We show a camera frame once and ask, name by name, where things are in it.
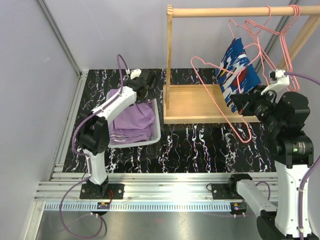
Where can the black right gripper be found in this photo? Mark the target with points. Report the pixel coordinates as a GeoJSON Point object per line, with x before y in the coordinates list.
{"type": "Point", "coordinates": [241, 101]}

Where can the blue patterned trousers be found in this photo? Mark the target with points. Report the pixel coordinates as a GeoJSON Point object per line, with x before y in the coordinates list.
{"type": "Point", "coordinates": [234, 59]}

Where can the purple trousers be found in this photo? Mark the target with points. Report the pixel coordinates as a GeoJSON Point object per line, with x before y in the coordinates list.
{"type": "Point", "coordinates": [133, 124]}

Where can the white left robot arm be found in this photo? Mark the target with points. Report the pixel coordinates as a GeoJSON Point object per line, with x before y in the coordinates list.
{"type": "Point", "coordinates": [92, 134]}

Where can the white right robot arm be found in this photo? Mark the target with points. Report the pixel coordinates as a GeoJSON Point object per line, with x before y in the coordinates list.
{"type": "Point", "coordinates": [293, 153]}

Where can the wooden clothes rack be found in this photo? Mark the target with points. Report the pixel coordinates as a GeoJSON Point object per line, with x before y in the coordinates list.
{"type": "Point", "coordinates": [190, 103]}

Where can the white perforated plastic basket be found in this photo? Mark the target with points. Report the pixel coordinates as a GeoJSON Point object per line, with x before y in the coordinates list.
{"type": "Point", "coordinates": [156, 132]}

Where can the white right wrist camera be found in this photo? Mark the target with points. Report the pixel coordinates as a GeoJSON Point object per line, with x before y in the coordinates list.
{"type": "Point", "coordinates": [280, 81]}

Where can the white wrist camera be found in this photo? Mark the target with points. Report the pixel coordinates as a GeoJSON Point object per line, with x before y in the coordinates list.
{"type": "Point", "coordinates": [135, 73]}
{"type": "Point", "coordinates": [280, 81]}

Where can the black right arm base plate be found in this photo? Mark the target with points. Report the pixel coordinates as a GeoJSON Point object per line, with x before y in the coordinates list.
{"type": "Point", "coordinates": [219, 191]}

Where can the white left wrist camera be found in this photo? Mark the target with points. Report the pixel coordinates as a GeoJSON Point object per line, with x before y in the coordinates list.
{"type": "Point", "coordinates": [135, 73]}

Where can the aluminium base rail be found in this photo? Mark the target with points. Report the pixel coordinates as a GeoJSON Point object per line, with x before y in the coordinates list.
{"type": "Point", "coordinates": [143, 192]}

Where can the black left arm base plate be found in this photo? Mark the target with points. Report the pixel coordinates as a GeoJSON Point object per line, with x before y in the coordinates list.
{"type": "Point", "coordinates": [113, 191]}

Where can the aluminium corner frame post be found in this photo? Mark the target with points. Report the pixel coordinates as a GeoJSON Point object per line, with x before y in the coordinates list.
{"type": "Point", "coordinates": [59, 37]}

